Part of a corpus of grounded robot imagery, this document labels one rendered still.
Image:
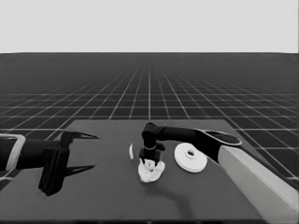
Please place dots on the white round pinned carrier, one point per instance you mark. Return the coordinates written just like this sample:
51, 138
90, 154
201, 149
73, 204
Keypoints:
157, 176

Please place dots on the small thin T-shaped piece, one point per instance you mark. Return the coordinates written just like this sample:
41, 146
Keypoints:
131, 151

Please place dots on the large thick white disc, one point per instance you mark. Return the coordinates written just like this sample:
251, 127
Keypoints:
199, 158

